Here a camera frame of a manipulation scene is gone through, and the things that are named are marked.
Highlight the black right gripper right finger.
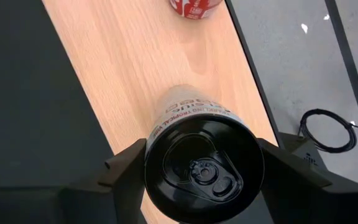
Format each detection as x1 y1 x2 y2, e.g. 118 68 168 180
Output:
257 138 358 224

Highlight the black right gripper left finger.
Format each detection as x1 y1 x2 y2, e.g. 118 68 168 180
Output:
57 138 149 224

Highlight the white Celsius can black top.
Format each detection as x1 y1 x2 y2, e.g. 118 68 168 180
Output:
144 84 265 224

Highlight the red Coca-Cola can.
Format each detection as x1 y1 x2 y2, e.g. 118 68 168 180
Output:
168 0 223 20

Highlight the wooden tray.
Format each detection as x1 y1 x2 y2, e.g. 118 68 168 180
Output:
41 0 287 224

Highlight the coiled black floor cable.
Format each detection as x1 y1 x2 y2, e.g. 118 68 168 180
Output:
298 108 358 154

